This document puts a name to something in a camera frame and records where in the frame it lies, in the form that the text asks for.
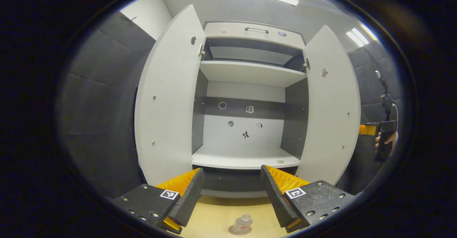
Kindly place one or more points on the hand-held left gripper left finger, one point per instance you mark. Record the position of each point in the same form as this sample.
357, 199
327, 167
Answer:
189, 202

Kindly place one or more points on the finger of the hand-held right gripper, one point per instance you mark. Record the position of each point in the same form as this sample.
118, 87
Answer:
366, 130

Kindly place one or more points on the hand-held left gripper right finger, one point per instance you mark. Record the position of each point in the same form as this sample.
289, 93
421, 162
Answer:
276, 198

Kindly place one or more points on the white cabinet door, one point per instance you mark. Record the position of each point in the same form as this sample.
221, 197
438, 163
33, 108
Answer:
167, 106
332, 116

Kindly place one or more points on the clear plastic bottle pink label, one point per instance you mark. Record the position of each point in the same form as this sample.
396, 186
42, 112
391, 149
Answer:
244, 223

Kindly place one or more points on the round grey coaster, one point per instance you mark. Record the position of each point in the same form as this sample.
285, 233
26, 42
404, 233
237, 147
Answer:
231, 230

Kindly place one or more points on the white cabinet drawer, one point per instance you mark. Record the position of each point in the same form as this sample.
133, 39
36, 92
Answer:
242, 34

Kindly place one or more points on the small ceiling light panel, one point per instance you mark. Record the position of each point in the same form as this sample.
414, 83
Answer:
357, 37

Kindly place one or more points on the black backdrop cloth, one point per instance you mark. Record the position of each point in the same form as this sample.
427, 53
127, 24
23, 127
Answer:
100, 106

